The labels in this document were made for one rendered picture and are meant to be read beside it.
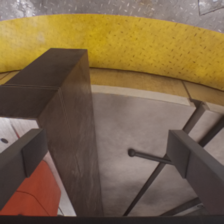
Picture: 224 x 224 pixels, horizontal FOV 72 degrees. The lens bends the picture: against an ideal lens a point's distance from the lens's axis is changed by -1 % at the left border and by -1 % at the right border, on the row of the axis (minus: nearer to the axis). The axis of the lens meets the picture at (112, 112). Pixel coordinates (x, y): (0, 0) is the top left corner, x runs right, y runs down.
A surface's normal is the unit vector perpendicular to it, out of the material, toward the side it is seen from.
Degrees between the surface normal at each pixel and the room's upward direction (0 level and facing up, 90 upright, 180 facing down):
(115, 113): 0
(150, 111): 0
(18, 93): 90
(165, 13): 0
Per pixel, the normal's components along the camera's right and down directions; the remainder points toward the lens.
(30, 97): 0.00, -0.77
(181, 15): -0.11, 0.63
